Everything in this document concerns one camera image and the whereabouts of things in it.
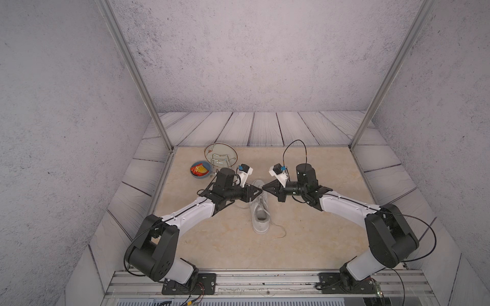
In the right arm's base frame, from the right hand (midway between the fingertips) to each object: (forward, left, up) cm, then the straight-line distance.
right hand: (265, 188), depth 81 cm
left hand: (-1, +1, -2) cm, 2 cm away
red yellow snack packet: (+20, +35, -13) cm, 42 cm away
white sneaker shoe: (-5, +2, -11) cm, 12 cm away
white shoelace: (-3, +2, -8) cm, 9 cm away
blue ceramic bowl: (+24, +31, -14) cm, 42 cm away
